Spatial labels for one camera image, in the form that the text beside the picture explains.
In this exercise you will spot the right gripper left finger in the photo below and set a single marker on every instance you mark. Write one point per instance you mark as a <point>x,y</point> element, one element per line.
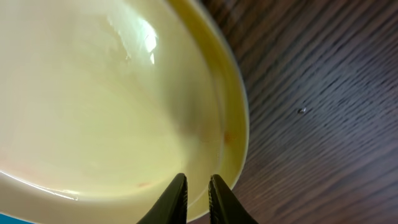
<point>171,207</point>

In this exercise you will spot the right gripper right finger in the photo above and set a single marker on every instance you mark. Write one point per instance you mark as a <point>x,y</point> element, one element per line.
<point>224,207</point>

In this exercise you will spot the yellow-green plate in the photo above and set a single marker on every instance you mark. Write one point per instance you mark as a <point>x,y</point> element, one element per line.
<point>104,102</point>

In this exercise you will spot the teal plastic serving tray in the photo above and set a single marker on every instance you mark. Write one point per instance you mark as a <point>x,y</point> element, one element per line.
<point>5,219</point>

